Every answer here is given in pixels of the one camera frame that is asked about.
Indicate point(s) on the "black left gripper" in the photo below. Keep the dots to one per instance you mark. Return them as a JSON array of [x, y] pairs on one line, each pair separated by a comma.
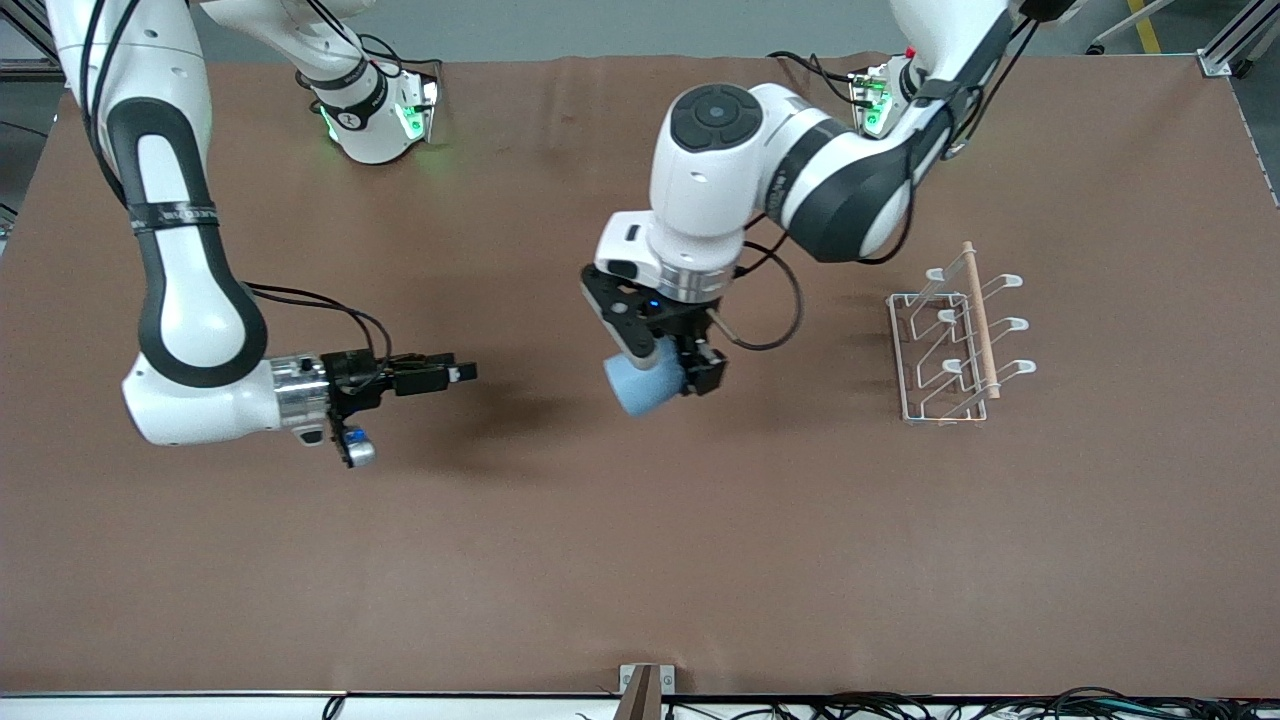
[[687, 320]]

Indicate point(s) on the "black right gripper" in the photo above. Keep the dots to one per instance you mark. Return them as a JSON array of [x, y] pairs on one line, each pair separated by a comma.
[[352, 376]]

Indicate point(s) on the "blue plastic cup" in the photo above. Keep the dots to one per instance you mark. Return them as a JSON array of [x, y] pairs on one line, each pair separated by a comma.
[[640, 390]]

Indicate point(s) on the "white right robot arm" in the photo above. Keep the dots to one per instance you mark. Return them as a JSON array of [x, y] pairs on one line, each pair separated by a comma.
[[190, 320]]

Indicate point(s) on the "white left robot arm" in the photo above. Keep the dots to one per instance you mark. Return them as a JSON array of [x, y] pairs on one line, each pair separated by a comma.
[[720, 180]]

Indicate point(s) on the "brown table cover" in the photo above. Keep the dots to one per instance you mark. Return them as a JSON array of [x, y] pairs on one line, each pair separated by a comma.
[[600, 500]]

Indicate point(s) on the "white metal tube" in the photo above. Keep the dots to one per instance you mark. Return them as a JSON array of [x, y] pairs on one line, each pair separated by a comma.
[[1125, 27]]

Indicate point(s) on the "metal bracket with brown post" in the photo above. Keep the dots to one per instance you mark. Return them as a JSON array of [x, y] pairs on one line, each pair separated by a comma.
[[640, 695]]

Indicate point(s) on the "aluminium frame profile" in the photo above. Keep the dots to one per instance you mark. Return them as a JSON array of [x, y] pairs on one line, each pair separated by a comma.
[[1215, 62], [30, 70]]

